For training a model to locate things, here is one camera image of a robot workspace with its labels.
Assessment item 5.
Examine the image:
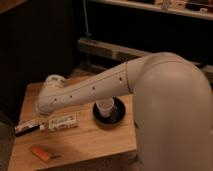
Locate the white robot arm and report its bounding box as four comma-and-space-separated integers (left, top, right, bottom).
35, 52, 213, 171

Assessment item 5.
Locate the white paper cup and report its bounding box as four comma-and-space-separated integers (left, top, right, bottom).
95, 98, 114, 118

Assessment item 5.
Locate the black round plate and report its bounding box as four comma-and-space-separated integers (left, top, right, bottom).
93, 97, 126, 125

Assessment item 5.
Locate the white plastic bottle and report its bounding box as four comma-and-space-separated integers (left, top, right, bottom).
39, 114, 78, 132

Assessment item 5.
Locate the wooden table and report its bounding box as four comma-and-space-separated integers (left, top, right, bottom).
7, 75, 138, 171

